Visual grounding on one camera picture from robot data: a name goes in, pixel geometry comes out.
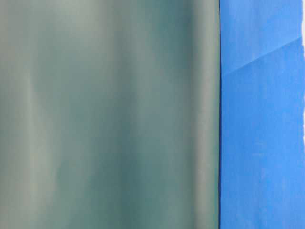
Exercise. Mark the blue table cloth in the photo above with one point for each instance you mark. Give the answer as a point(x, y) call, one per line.
point(262, 177)

